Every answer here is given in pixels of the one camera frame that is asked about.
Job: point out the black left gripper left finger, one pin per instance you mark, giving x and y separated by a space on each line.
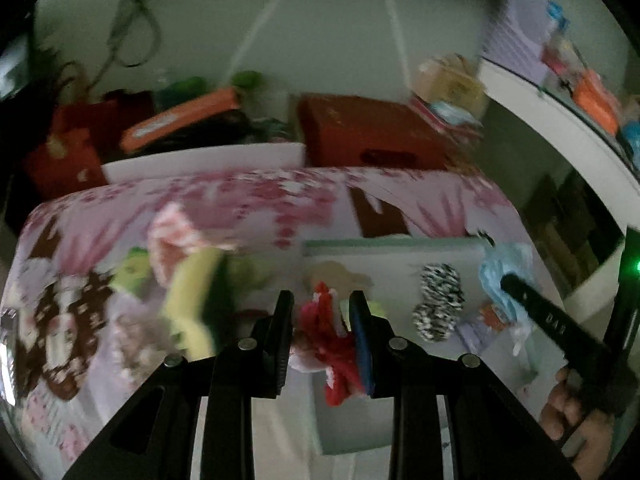
255 368

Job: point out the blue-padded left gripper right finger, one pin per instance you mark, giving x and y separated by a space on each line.
390 367

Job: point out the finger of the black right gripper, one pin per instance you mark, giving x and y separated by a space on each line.
554 322

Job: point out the red scrunchie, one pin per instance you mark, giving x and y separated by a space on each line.
322 343

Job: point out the leopard print scrunchie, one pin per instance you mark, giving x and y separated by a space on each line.
442 301

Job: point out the yellow green sponge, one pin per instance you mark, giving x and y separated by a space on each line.
199 308

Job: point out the beige round sponge puff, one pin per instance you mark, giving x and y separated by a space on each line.
335 276

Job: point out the teal white shallow box tray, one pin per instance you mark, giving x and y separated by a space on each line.
394 264

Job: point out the blue face mask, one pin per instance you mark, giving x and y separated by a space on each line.
509 264

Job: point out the pink white floral scrunchie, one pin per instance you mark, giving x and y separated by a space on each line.
139 345

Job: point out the pink white chevron towel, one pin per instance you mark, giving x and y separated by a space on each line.
172 236

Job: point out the purple baby wipes pack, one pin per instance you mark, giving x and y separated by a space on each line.
479 329

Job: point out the person right hand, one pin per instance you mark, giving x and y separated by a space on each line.
562 412

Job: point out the white round table edge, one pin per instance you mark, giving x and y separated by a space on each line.
591 152

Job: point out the green tissue pack far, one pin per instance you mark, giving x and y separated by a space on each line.
133 275

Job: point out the cartoon printed bed sheet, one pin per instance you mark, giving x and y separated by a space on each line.
91 271

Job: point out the red patterned tin box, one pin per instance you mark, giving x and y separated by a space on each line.
465 135

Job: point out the red cardboard box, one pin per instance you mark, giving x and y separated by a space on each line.
352 131

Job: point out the black smartphone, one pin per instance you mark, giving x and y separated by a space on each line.
8 332

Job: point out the orange black box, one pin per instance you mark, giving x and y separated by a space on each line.
212 120

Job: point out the blue wipes pack on tin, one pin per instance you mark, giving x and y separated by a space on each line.
452 115

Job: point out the red tote bag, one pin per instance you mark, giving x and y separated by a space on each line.
85 134

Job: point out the green dumbbell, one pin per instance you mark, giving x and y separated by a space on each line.
174 92

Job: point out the purple calendar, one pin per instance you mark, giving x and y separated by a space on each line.
516 34

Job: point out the yellow gift box with handle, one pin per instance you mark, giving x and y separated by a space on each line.
451 79

